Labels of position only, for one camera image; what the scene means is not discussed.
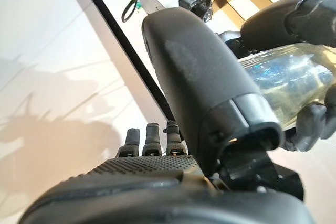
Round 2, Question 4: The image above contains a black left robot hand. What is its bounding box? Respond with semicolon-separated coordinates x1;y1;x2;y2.
217;0;336;153

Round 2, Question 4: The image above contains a black floor edge strip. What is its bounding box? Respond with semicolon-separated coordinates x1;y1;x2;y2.
78;0;180;132

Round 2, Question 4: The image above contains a clear plastic drink bottle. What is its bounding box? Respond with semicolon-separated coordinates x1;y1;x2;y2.
237;42;336;132

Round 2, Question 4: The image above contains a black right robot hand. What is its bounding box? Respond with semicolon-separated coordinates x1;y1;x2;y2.
23;8;316;224

